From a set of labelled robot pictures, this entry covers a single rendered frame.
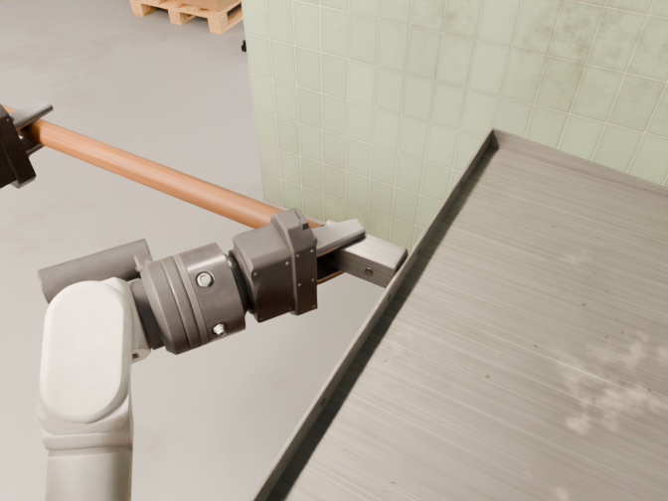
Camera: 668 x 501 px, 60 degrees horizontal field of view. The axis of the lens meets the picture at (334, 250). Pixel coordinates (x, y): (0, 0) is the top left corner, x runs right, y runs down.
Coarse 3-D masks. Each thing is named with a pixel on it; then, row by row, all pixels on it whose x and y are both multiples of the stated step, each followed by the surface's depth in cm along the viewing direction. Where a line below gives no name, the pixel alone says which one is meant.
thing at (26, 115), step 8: (32, 104) 73; (40, 104) 73; (48, 104) 73; (16, 112) 72; (24, 112) 72; (32, 112) 72; (40, 112) 72; (48, 112) 73; (16, 120) 70; (24, 120) 71; (32, 120) 72; (16, 128) 70
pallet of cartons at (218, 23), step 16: (144, 0) 378; (160, 0) 374; (176, 0) 370; (192, 0) 364; (208, 0) 358; (224, 0) 361; (240, 0) 375; (176, 16) 374; (192, 16) 384; (208, 16) 363; (224, 16) 364; (240, 16) 382; (224, 32) 370
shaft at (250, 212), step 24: (48, 144) 71; (72, 144) 69; (96, 144) 68; (120, 168) 67; (144, 168) 65; (168, 168) 65; (168, 192) 65; (192, 192) 63; (216, 192) 62; (240, 216) 61; (264, 216) 60
